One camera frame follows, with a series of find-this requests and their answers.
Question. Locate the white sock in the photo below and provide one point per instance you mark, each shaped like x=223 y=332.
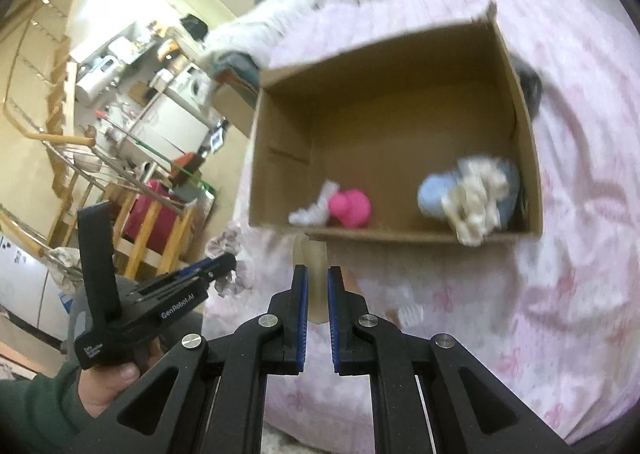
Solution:
x=317 y=214

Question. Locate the beige lace scrunchie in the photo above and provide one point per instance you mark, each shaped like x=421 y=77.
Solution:
x=230 y=241

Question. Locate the pink red bin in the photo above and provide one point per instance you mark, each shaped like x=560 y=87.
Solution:
x=162 y=226

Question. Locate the light blue fluffy cloth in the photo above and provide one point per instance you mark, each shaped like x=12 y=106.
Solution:
x=435 y=186

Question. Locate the white washing machine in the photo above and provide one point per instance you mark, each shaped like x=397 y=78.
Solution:
x=190 y=86

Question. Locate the yellow wooden chair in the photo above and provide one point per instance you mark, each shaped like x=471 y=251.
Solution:
x=135 y=254

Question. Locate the dark cloth behind box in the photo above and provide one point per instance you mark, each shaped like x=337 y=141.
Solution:
x=531 y=84

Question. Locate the person's left hand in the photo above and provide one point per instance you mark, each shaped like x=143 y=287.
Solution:
x=99 y=387

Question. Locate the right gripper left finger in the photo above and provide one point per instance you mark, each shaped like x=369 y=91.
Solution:
x=208 y=396

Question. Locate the cream fluffy cloth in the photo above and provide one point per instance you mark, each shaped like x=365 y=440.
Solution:
x=472 y=205

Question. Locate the pink patterned quilt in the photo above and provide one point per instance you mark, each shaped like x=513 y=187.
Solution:
x=557 y=318

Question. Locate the white ribbed small object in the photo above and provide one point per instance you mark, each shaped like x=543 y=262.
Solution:
x=410 y=316

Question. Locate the green sleeve left forearm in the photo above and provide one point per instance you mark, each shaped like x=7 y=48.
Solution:
x=42 y=415

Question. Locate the pink rubber duck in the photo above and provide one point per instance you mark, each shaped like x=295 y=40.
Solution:
x=352 y=208

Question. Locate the white rumpled duvet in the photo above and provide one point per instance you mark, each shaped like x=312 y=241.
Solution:
x=258 y=32

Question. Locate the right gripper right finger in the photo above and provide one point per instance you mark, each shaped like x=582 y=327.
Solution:
x=429 y=395

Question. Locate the brown cardboard side box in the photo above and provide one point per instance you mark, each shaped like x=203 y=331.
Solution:
x=236 y=102

